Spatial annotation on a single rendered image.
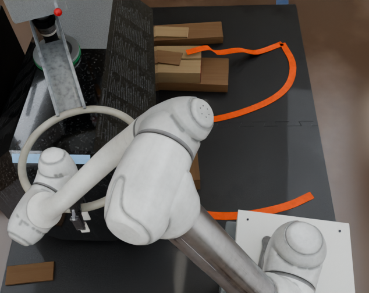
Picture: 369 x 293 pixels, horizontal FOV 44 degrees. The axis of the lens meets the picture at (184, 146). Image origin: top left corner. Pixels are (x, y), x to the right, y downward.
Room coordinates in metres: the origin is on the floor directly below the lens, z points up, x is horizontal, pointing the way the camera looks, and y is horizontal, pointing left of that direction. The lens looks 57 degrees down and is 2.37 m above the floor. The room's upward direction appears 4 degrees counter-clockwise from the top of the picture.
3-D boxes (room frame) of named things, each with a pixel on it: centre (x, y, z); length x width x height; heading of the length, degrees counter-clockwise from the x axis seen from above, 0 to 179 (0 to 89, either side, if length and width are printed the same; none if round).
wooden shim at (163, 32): (2.46, 0.04, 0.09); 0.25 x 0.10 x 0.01; 82
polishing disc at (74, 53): (1.54, 0.56, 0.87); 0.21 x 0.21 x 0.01
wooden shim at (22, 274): (0.78, 0.86, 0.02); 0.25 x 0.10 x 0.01; 92
